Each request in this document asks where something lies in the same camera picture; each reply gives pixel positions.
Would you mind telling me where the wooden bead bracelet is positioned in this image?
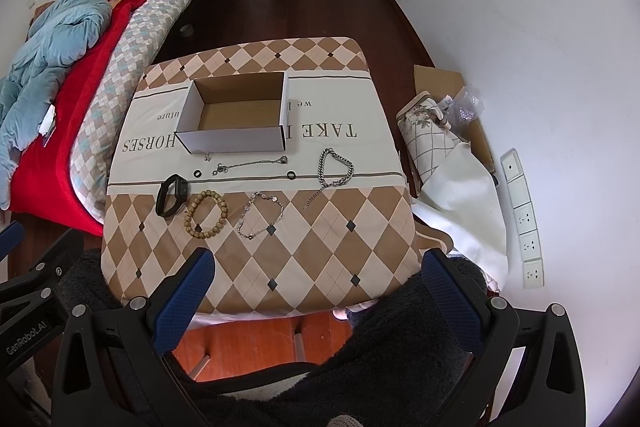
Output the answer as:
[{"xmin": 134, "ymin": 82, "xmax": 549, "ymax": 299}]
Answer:
[{"xmin": 183, "ymin": 188, "xmax": 230, "ymax": 240}]

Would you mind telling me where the thin silver chain necklace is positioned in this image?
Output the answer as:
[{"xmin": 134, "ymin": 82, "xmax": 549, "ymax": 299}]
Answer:
[{"xmin": 211, "ymin": 154, "xmax": 290, "ymax": 177}]

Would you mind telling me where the white power strip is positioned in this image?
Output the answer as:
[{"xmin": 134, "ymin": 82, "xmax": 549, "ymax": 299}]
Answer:
[{"xmin": 501, "ymin": 148, "xmax": 544, "ymax": 289}]

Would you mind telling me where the white fabric bag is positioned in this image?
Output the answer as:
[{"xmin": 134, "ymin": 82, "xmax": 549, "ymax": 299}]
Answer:
[{"xmin": 411, "ymin": 143, "xmax": 509, "ymax": 291}]

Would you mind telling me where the red blanket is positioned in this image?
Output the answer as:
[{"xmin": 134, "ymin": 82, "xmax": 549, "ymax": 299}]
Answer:
[{"xmin": 7, "ymin": 0, "xmax": 143, "ymax": 235}]

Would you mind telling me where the argyle patterned table cloth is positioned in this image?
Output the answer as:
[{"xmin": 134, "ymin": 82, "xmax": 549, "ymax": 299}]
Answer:
[{"xmin": 101, "ymin": 37, "xmax": 421, "ymax": 323}]

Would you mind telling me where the checked floral cloth bag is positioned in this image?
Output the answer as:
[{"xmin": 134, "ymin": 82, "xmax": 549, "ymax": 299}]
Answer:
[{"xmin": 396, "ymin": 91, "xmax": 471, "ymax": 187}]

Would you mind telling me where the phone on bed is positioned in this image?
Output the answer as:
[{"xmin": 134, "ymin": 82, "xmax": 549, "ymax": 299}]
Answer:
[{"xmin": 38, "ymin": 104, "xmax": 56, "ymax": 146}]

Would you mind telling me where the clear plastic wrap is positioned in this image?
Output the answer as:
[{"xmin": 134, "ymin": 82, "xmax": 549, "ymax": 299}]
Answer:
[{"xmin": 447, "ymin": 87, "xmax": 485, "ymax": 129}]

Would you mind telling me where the white cardboard box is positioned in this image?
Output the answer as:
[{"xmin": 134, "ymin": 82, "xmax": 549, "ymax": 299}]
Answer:
[{"xmin": 175, "ymin": 72, "xmax": 288, "ymax": 155}]

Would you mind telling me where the argyle bed sheet mattress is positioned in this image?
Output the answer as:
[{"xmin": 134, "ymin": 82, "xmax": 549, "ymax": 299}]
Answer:
[{"xmin": 70, "ymin": 0, "xmax": 191, "ymax": 230}]

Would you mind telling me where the flat brown cardboard sheet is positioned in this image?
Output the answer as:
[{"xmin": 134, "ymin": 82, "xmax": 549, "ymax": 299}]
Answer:
[{"xmin": 413, "ymin": 65, "xmax": 496, "ymax": 173}]

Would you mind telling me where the light blue quilt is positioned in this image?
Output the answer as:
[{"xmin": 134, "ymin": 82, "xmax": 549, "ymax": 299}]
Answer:
[{"xmin": 1, "ymin": 0, "xmax": 112, "ymax": 210}]

